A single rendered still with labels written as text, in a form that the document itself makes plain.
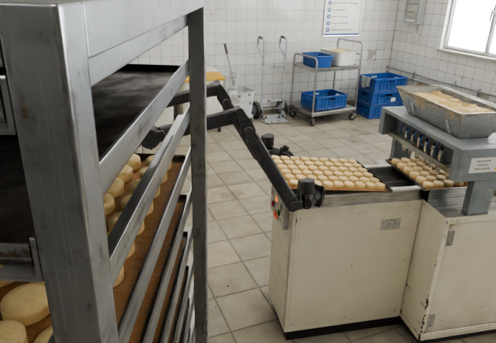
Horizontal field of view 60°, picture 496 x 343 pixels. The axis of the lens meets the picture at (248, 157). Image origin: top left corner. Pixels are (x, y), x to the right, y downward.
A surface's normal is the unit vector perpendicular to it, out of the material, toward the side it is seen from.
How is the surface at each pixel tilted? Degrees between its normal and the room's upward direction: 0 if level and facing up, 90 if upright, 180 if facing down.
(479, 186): 90
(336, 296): 90
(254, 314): 0
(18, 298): 0
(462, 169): 90
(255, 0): 90
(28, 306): 0
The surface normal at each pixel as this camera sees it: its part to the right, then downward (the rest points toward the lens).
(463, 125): 0.18, 0.66
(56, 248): -0.01, 0.37
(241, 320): 0.03, -0.93
